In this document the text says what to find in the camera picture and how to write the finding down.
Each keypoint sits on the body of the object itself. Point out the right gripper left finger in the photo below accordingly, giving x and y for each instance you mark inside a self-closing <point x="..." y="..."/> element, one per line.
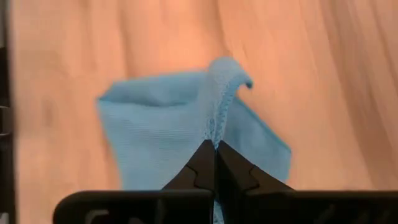
<point x="199" y="174"/>

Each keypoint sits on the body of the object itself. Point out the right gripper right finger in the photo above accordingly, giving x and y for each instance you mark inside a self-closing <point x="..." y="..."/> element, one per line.
<point x="239" y="177"/>

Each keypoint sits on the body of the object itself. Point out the blue microfiber towel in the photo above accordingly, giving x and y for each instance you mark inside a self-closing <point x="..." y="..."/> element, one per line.
<point x="155" y="140"/>

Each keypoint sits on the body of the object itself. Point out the black aluminium table frame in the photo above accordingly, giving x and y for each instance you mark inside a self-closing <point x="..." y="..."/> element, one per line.
<point x="4" y="171"/>

